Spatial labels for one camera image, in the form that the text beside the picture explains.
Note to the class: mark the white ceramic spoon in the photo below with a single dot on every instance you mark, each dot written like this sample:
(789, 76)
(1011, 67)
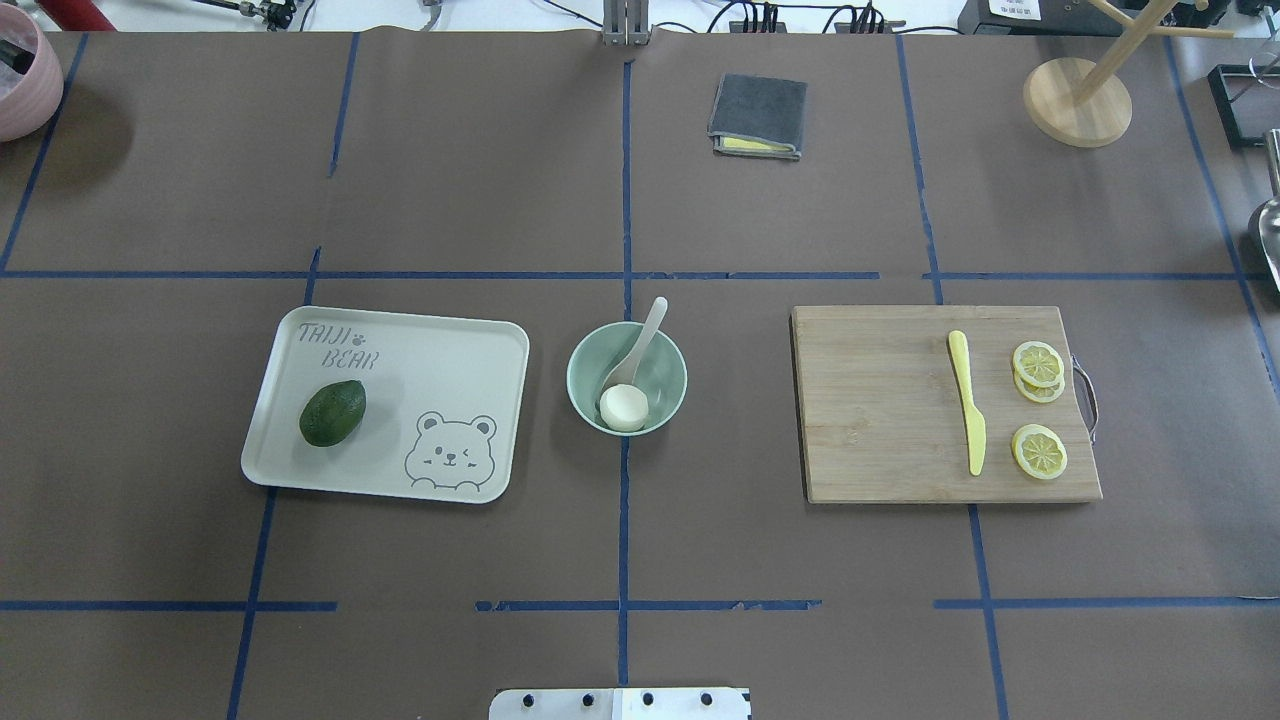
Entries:
(625, 371)

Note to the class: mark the white steamed bun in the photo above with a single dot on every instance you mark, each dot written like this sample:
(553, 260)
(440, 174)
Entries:
(624, 408)

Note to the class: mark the light green bowl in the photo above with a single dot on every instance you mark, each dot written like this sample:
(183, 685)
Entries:
(662, 375)

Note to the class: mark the pink bowl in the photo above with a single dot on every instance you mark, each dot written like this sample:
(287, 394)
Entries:
(29, 100)

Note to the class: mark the white bear serving tray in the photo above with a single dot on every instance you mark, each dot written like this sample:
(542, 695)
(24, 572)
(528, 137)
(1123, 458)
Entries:
(443, 398)

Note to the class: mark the bamboo cutting board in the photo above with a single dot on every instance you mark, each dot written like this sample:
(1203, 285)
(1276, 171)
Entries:
(881, 415)

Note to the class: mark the grey folded cloth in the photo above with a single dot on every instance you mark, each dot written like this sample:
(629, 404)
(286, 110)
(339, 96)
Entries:
(758, 117)

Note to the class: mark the green avocado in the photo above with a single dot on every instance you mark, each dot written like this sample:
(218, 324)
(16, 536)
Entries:
(333, 413)

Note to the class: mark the yellow plastic knife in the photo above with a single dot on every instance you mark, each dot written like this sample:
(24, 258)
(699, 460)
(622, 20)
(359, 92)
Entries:
(974, 420)

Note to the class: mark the upper lemon slice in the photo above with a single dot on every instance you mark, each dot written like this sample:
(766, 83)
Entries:
(1038, 365)

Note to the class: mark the lemon slice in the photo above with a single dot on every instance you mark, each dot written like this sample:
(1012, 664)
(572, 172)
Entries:
(1038, 365)
(1039, 452)

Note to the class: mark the lemon slice underneath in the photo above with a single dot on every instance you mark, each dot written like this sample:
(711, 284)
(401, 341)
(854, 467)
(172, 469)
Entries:
(1039, 394)

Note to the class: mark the lower lemon slice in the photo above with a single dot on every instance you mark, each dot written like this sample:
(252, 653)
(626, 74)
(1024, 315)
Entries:
(1039, 452)

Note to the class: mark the wooden mug tree stand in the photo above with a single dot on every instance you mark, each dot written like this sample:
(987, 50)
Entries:
(1081, 102)

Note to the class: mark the metal scoop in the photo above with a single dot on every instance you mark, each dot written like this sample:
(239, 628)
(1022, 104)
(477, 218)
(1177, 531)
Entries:
(1264, 224)

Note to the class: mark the black glass rack tray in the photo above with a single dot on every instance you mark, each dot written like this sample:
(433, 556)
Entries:
(1247, 101)

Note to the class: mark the red bottle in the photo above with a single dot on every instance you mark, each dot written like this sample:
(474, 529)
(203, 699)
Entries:
(76, 15)

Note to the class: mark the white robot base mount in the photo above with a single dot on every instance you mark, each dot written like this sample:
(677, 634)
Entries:
(623, 703)

